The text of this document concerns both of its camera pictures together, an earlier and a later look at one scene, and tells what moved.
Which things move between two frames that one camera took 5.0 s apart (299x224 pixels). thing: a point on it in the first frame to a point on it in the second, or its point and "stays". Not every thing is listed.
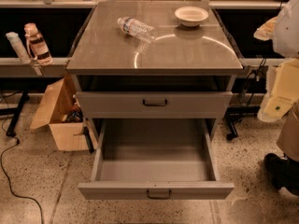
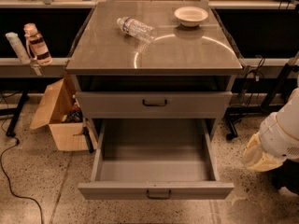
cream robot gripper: (288, 32) to (276, 139)
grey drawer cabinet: (187, 74) stays
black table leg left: (25, 96) stays
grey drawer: (143, 159) stays
